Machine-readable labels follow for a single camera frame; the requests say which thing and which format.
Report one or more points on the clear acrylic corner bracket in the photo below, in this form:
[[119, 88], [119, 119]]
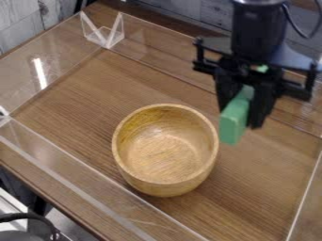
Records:
[[103, 36]]

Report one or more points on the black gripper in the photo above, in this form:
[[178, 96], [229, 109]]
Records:
[[213, 59]]

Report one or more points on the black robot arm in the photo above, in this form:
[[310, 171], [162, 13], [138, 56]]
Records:
[[254, 58]]

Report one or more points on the brown wooden bowl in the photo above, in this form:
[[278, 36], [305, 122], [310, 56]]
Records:
[[164, 147]]

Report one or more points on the clear acrylic tray walls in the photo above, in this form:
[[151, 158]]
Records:
[[110, 134]]

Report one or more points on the green rectangular block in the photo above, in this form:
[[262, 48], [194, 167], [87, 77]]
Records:
[[234, 116]]

